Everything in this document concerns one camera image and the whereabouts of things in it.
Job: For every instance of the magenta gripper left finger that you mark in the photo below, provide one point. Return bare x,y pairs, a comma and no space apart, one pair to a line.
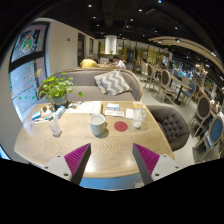
71,166

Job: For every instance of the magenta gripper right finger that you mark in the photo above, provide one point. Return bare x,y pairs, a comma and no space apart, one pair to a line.
152,166

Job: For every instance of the clear plastic water bottle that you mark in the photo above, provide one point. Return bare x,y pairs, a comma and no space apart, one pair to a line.
53,123

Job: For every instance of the red round coaster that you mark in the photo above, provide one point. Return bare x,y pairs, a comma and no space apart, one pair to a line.
120,126

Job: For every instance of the white ceramic mug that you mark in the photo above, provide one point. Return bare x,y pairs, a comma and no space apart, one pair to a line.
97,124

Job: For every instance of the dark tufted armchair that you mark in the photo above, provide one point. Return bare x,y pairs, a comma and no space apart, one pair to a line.
172,125

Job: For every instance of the clear drinking glass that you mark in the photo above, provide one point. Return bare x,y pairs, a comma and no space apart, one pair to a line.
139,116

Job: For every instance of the blue tissue pack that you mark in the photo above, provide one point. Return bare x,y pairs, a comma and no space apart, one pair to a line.
59,112

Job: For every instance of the open white menu booklet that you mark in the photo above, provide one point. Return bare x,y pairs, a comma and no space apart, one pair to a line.
89,107

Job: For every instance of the white paper sheet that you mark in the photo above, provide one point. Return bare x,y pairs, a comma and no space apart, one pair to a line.
114,113

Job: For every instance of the small blue white card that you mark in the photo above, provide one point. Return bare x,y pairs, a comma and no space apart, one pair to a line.
111,106

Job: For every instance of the green potted plant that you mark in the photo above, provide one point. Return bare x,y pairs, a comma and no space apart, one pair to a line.
56,88

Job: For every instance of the blue backed wooden chair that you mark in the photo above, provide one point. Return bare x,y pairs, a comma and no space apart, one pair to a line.
212,136

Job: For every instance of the grey upholstered sofa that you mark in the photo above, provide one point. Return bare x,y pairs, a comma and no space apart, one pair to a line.
87,88

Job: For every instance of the grey chevron cushion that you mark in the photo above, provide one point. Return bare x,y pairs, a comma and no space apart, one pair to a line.
112,83

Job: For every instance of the grey backed wooden chair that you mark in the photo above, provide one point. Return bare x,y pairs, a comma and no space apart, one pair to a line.
165,85

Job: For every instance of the person in yellow shirt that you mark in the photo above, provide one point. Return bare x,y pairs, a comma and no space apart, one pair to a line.
88,63

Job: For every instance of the person in white shirt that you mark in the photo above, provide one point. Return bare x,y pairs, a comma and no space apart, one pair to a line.
118,62

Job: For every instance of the large window with posters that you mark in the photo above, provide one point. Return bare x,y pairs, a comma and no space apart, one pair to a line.
27,69

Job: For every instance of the white round pillar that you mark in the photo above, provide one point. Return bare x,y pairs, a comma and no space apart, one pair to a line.
110,44

